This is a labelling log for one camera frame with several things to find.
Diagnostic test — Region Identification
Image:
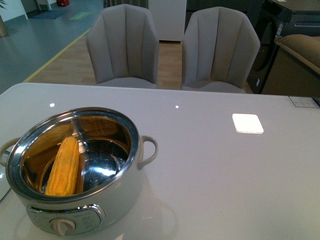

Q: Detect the yellow corn cob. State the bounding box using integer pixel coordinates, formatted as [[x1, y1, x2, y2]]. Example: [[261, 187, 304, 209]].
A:
[[44, 136, 79, 197]]

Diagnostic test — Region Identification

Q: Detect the glass pot lid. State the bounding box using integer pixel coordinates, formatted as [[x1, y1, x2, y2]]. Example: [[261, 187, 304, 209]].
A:
[[0, 150, 12, 204]]

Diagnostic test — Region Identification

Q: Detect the white electric cooking pot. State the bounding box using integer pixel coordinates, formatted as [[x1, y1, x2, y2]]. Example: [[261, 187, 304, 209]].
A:
[[0, 107, 157, 236]]

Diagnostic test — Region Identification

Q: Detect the left beige upholstered chair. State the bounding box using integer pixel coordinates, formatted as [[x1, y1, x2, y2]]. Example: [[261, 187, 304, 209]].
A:
[[86, 4, 160, 89]]

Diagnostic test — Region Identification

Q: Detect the beige upholstered chair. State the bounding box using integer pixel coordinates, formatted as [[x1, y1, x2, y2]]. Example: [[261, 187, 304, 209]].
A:
[[86, 4, 160, 89], [181, 6, 261, 93]]

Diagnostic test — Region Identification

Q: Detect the right beige upholstered chair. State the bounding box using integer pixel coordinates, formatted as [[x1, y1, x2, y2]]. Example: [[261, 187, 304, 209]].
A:
[[181, 6, 261, 93]]

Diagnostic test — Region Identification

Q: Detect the white cabinet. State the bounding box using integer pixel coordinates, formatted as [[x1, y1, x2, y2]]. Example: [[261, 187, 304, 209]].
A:
[[148, 0, 187, 42]]

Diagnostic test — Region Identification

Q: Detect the grey curtain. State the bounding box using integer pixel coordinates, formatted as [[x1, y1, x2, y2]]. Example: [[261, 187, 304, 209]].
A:
[[103, 0, 149, 9]]

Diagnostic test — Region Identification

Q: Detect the label sticker on table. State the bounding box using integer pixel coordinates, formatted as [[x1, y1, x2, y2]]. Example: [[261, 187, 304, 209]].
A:
[[289, 96, 320, 108]]

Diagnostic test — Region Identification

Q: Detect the brown sofa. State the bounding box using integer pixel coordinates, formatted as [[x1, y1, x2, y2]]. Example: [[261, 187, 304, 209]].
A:
[[262, 34, 320, 97]]

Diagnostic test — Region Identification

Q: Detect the black washing machine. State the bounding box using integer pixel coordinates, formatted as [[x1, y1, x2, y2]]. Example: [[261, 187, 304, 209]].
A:
[[247, 0, 320, 97]]

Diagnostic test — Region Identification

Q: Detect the potted plant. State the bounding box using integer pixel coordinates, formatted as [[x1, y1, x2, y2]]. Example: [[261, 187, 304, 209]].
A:
[[0, 0, 8, 38]]

